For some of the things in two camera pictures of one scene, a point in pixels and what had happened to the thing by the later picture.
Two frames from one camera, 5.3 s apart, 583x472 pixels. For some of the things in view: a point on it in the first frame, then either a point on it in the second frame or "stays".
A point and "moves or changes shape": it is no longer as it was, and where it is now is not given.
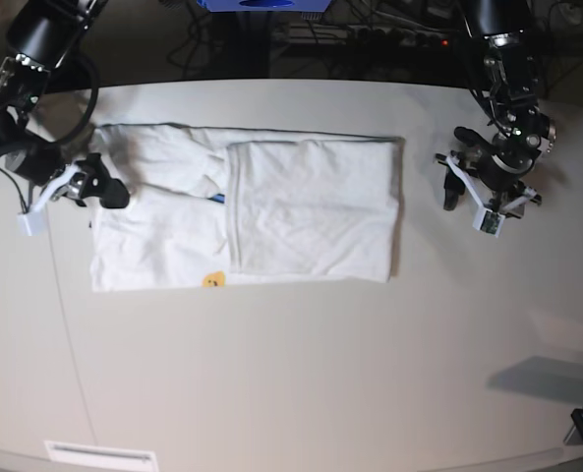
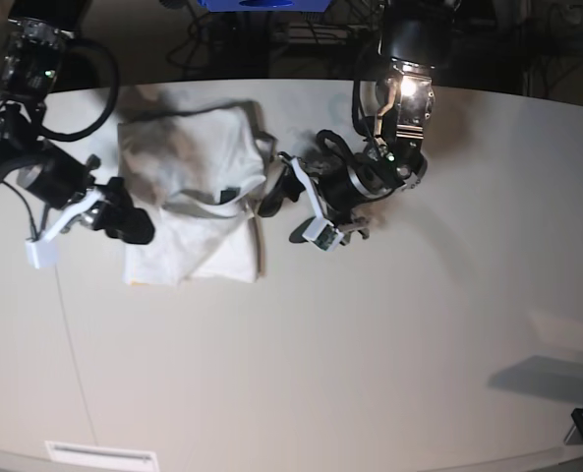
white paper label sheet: (98, 457) stays
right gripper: (493, 175) to (344, 184)
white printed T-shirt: (205, 204) moves or changes shape
